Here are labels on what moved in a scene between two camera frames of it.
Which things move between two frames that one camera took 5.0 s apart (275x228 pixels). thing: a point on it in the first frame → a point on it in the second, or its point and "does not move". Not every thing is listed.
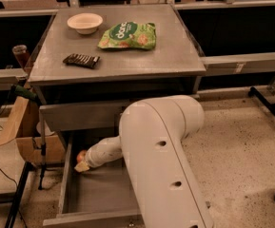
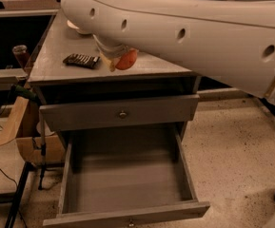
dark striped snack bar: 84,61 does not move
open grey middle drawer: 99,197 does not move
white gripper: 94,159 → 114,54
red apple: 80,156 → 127,60
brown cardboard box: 21,124 does not move
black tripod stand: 25,174 does not move
